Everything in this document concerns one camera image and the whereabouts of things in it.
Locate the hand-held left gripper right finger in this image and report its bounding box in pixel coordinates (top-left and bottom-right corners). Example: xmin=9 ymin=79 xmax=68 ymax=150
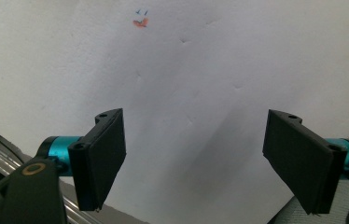
xmin=261 ymin=108 xmax=349 ymax=216

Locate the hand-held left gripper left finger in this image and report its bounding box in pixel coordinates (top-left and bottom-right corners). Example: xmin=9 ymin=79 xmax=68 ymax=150
xmin=37 ymin=107 xmax=127 ymax=212

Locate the grey textured cloth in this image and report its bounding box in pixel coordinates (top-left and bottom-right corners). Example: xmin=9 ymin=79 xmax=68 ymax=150
xmin=267 ymin=179 xmax=349 ymax=224

